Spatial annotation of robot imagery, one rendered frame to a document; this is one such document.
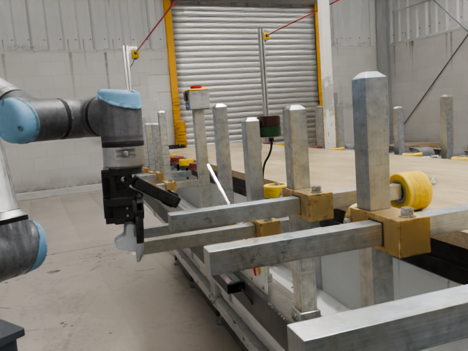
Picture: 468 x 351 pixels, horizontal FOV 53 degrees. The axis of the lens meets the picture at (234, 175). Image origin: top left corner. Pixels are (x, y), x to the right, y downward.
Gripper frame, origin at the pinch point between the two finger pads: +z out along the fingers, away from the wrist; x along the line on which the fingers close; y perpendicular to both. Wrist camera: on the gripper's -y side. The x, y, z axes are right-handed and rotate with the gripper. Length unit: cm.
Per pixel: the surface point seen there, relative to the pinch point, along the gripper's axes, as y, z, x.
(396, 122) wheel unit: -136, -24, -90
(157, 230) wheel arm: -7.4, 0.1, -23.6
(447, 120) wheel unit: -137, -25, -58
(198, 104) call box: -28, -35, -51
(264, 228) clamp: -27.8, -4.0, 4.9
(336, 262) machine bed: -50, 9, -1
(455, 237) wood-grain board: -48, -7, 42
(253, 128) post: -28.8, -26.9, -2.3
